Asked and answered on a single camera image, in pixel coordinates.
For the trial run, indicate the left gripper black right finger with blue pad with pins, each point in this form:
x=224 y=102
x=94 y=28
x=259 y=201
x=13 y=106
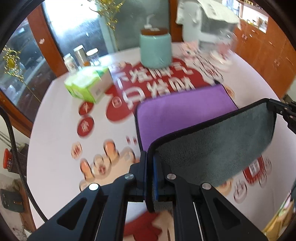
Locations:
x=200 y=212

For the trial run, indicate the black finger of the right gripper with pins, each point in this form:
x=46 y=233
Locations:
x=286 y=110

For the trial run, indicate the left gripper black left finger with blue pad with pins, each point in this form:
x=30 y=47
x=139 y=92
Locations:
x=98 y=212

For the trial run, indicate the purple and grey towel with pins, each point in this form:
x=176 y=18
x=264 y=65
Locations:
x=202 y=135

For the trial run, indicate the wooden cabinet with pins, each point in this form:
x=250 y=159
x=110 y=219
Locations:
x=270 y=53

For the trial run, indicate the pink cartoon tablecloth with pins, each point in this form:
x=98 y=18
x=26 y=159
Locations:
x=56 y=149

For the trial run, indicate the white water dispenser appliance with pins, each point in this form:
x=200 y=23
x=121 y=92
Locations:
x=206 y=31

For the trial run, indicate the red lidded container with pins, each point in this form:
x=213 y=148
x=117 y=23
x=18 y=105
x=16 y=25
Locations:
x=7 y=160

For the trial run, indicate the white cloth cover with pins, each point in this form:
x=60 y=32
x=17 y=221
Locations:
x=212 y=9

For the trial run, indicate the green tissue box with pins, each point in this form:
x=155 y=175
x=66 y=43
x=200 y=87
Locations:
x=90 y=83

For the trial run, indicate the teal ceramic jar, wooden lid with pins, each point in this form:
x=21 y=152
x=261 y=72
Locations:
x=155 y=47

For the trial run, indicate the white bottle with red label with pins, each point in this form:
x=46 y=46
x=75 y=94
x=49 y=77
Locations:
x=70 y=63

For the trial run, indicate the metal tin canister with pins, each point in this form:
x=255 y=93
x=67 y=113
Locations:
x=80 y=54

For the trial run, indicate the small glass jar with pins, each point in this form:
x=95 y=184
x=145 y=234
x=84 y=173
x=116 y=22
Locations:
x=93 y=57

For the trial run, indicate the wooden glass sliding door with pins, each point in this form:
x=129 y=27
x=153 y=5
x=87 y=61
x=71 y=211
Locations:
x=36 y=35

